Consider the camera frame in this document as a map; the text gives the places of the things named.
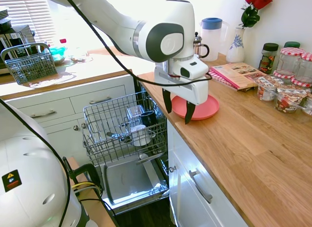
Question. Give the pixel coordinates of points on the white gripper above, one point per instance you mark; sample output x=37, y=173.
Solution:
x=195, y=92

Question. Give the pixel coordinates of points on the pink plastic plate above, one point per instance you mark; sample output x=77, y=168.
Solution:
x=207, y=107

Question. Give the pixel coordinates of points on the open dishwasher door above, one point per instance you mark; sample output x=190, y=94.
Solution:
x=129, y=180

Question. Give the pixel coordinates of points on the black mug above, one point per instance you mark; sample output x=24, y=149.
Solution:
x=148, y=118

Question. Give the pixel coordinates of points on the clear drinking glass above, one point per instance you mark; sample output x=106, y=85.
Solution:
x=134, y=112

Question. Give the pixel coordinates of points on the white mug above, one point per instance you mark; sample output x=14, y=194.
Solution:
x=140, y=136

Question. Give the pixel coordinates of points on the red checked book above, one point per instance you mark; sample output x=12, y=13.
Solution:
x=219, y=78

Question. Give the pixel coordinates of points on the silver knife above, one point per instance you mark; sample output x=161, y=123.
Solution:
x=151, y=158

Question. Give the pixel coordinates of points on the French press coffee maker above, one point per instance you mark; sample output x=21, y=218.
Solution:
x=201, y=50

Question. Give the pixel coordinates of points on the round silver cabinet knob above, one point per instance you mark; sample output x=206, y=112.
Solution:
x=76, y=127
x=83, y=125
x=172, y=169

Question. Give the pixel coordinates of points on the cookbook with food photos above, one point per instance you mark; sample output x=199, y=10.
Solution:
x=239, y=73

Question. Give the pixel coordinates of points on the silver spoon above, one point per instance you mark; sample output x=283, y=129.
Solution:
x=113, y=135

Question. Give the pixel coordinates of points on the clear pitcher blue lid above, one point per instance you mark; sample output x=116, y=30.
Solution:
x=212, y=39

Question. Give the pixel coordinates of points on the white vase blue flowers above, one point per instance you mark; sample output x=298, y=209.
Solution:
x=235, y=51

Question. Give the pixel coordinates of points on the plastic yoghurt cup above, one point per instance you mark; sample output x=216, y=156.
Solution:
x=308, y=105
x=290, y=101
x=268, y=90

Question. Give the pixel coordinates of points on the spice jar black lid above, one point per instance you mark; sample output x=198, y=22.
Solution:
x=268, y=58

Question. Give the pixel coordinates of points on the small jar red checked lid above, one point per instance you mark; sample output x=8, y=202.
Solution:
x=284, y=74
x=302, y=82

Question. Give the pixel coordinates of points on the black table clamp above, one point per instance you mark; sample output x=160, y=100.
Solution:
x=85, y=171

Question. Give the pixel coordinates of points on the glass jar red checked lid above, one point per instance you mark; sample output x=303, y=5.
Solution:
x=306, y=68
x=290, y=62

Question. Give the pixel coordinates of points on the jar with green lid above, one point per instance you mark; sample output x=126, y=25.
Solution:
x=291, y=44

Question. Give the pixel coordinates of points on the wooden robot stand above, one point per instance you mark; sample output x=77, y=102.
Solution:
x=95, y=207

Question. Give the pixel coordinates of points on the green bowl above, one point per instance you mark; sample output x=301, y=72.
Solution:
x=58, y=55

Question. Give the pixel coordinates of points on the red bottle cap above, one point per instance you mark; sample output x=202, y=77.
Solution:
x=63, y=41

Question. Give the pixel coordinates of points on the red rose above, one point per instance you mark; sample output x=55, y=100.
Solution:
x=258, y=0

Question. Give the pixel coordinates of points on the grey cutlery basket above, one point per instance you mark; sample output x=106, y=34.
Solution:
x=31, y=66

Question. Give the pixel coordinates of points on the stainless toaster oven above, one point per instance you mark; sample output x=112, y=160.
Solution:
x=17, y=39

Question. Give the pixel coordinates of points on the window blinds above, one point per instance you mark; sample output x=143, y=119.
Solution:
x=26, y=12

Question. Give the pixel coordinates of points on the black kitchen appliance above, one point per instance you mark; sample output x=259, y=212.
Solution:
x=4, y=22

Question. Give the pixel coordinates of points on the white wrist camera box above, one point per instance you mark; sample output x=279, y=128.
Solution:
x=195, y=67

